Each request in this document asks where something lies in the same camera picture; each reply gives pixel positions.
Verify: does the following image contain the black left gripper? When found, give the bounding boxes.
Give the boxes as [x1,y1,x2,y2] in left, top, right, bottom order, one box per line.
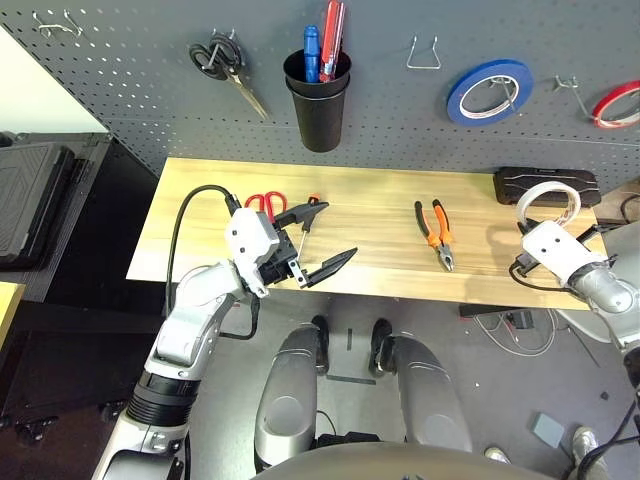
[259,199,359,290]

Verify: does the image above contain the white tape roll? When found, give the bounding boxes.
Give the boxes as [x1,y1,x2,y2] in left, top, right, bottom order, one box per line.
[515,181,583,228]

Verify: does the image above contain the red handled scissors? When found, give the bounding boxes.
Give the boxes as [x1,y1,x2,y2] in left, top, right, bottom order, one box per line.
[243,191,290,222]

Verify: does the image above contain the orange black pliers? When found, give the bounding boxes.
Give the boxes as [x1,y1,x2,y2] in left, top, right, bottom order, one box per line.
[413,198,457,273]

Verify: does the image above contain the small black tool case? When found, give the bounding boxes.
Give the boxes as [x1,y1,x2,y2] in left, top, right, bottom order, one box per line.
[493,166,602,207]

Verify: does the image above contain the black table foot bar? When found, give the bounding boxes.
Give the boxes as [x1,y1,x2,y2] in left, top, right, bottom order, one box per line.
[458,303,507,319]

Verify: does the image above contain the black plastic cup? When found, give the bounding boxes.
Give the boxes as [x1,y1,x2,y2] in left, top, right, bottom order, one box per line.
[282,48,353,153]

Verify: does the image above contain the long metal peg hook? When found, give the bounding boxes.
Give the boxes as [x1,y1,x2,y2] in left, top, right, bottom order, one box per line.
[490,73,519,114]
[553,74,597,122]

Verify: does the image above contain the red tape roll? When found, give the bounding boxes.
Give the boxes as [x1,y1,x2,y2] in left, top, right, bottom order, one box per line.
[591,79,640,132]

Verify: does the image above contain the blue tape roll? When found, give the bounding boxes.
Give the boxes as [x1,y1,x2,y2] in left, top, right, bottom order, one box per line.
[446,58,536,126]

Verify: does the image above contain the silver robot left leg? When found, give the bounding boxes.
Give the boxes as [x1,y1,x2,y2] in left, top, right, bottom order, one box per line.
[253,322,322,472]

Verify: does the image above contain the silver robot leg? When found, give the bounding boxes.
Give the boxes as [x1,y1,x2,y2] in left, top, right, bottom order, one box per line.
[387,333,474,454]
[253,322,322,472]

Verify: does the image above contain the silver robot right leg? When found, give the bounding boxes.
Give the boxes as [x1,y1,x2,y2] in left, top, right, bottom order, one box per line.
[387,333,474,454]

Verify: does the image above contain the grey floor pad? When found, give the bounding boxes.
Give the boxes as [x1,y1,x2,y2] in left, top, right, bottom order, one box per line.
[530,412,567,449]

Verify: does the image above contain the silver double peg hook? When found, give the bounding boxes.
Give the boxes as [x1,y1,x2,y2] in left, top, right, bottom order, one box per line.
[208,28,237,67]
[32,9,84,39]

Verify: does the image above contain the grey robot torso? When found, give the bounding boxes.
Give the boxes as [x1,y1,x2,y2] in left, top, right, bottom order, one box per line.
[249,439,501,480]

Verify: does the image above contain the large black equipment case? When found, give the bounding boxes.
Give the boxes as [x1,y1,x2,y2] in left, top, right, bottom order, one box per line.
[0,142,77,272]

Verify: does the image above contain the yellow wooden side table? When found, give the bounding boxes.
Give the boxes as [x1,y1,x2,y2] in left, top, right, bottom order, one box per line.
[0,280,27,352]

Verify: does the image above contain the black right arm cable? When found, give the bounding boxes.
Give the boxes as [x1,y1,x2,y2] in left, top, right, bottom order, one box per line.
[508,252,572,294]

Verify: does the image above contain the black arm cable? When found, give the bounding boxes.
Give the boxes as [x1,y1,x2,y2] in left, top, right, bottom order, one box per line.
[508,252,572,294]
[164,184,262,342]

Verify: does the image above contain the black coiled cable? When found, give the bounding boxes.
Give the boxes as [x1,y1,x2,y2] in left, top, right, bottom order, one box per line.
[617,194,640,227]

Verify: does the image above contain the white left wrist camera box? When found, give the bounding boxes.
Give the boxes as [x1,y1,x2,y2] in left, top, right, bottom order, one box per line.
[223,207,281,299]

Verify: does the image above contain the white floor cable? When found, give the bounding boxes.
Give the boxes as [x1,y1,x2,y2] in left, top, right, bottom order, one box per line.
[469,309,559,358]

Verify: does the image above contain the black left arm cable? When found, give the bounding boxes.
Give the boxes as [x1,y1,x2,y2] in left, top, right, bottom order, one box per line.
[164,184,262,342]

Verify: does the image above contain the black handled scissors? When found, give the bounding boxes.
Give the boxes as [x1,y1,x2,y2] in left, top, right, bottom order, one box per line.
[188,32,272,121]

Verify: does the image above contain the blue handled screwdriver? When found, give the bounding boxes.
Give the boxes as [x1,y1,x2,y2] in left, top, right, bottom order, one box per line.
[303,24,322,84]

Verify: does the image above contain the wire loop pliers holder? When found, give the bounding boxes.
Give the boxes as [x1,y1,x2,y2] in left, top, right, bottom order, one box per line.
[405,34,443,71]

